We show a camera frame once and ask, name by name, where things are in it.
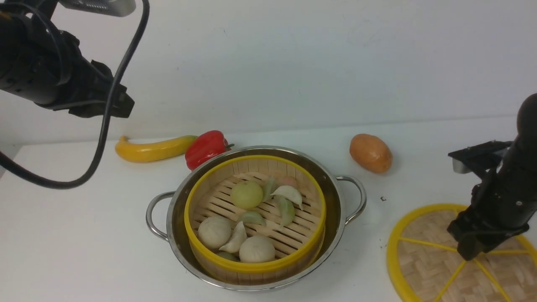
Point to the white dumpling in front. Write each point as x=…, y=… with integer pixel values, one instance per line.
x=237, y=238

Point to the red toy bell pepper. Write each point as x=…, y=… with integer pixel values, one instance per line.
x=205, y=147

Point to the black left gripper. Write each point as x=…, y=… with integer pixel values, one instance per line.
x=85, y=94

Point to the white steamed bun right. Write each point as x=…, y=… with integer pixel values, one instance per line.
x=257, y=249

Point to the green dumpling in middle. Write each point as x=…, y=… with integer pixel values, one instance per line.
x=252, y=218

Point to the brown toy potato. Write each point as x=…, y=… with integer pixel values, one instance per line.
x=371, y=153

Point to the white dumpling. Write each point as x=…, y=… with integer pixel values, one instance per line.
x=237, y=238
x=290, y=193

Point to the white steamed bun left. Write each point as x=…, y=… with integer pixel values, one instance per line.
x=214, y=232

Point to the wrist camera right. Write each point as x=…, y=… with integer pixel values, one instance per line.
x=480, y=158

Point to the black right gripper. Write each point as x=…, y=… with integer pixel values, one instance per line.
x=501, y=207

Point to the white dumpling at back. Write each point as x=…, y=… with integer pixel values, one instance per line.
x=290, y=193

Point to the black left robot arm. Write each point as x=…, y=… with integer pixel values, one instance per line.
x=43, y=64

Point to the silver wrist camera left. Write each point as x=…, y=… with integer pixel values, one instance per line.
x=115, y=8

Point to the yellow steamed bun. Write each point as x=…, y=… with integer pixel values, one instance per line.
x=247, y=195

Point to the yellow-rimmed bamboo steamer lid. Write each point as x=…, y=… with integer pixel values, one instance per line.
x=424, y=265

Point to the small green dumpling left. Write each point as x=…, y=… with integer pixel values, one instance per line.
x=268, y=188

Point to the pink dumpling at back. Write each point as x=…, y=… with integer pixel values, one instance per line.
x=287, y=181

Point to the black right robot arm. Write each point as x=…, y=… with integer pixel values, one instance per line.
x=522, y=154

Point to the stainless steel pot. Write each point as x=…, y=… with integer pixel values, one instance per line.
x=345, y=200

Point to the yellow-rimmed bamboo steamer basket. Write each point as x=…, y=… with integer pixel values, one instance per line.
x=297, y=245

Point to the yellow toy banana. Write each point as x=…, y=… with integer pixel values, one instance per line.
x=152, y=152

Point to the white steamed bun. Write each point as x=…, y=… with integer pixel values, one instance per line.
x=214, y=232
x=257, y=249

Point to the green dumpling at back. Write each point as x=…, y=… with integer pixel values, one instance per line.
x=286, y=209

